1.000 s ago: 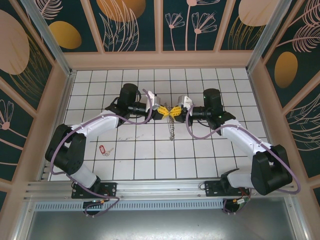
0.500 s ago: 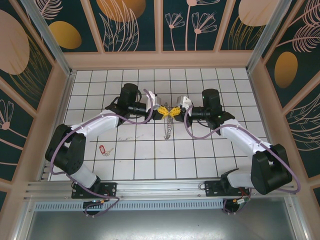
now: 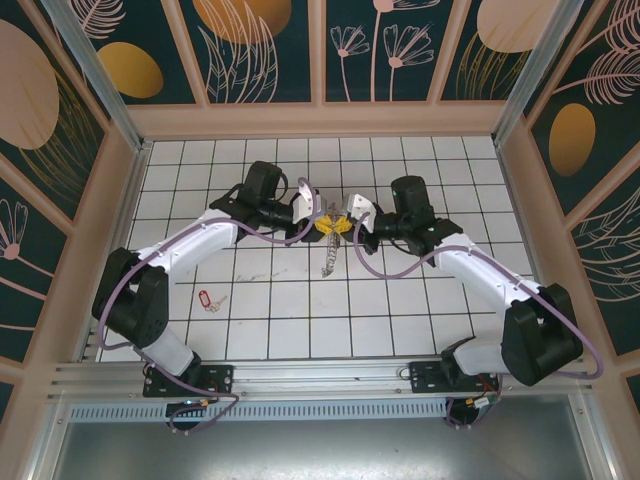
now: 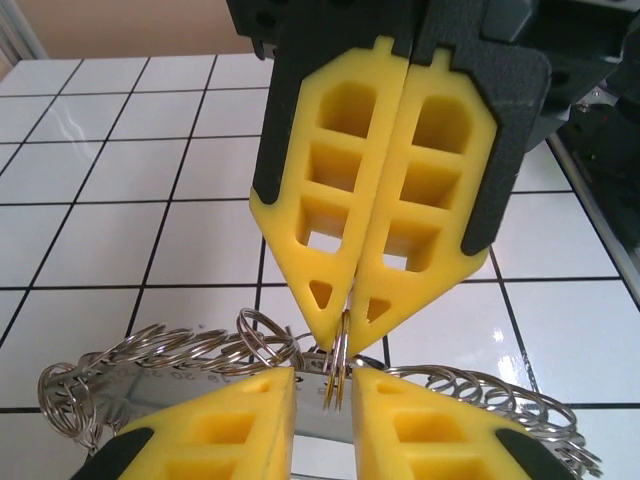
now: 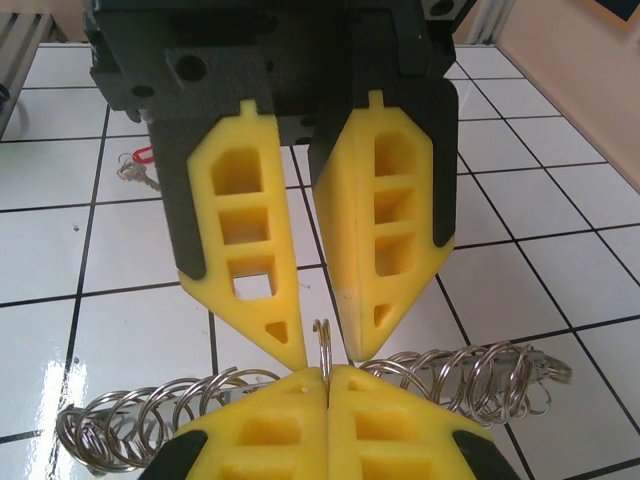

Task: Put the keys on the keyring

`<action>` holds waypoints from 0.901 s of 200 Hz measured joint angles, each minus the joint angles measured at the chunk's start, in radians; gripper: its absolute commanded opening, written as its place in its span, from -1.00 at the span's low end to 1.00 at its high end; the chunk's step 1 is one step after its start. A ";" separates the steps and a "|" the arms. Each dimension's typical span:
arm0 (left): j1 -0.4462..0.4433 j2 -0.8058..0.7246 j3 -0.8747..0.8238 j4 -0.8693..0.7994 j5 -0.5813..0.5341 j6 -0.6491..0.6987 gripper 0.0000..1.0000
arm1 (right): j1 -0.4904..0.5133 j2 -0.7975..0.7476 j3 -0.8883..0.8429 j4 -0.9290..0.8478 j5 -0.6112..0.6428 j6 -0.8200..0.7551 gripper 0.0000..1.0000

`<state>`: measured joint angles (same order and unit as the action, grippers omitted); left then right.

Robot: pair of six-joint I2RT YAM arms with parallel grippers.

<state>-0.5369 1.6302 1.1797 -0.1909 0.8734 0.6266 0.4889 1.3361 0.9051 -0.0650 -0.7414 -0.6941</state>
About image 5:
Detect aluminium slotted mounting rail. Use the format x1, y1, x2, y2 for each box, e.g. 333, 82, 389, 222
0, 10, 57, 134

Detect left aluminium frame post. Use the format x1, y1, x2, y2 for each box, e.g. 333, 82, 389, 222
468, 0, 507, 47

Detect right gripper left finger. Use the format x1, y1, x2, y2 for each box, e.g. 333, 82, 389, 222
144, 367, 329, 480

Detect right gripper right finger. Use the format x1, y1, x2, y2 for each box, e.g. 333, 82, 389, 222
327, 365, 516, 480

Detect keys with red tag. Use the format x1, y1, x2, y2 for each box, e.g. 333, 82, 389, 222
116, 144, 162, 195

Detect metal key plate with rings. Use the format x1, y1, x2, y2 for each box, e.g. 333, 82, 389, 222
56, 318, 575, 475

